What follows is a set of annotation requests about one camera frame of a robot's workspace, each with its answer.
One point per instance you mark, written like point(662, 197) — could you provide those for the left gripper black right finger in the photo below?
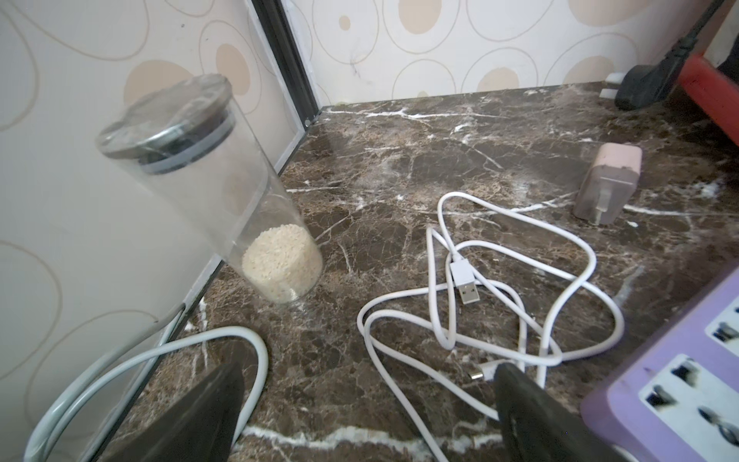
point(535, 427)

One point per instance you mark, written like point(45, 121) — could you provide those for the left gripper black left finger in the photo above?
point(199, 427)

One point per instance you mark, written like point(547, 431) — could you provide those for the white charger cable grey laptop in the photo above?
point(453, 282)

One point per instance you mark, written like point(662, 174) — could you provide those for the beige charger plug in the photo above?
point(609, 184)

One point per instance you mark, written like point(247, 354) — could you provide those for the purple power strip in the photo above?
point(676, 398)

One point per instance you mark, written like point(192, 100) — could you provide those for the clear glass jar with powder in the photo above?
point(191, 145)

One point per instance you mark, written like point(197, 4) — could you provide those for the black toaster power plug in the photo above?
point(645, 85)

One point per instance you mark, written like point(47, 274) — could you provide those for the red polka dot toaster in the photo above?
point(714, 89)

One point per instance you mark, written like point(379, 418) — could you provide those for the black corner frame post left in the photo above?
point(276, 26)

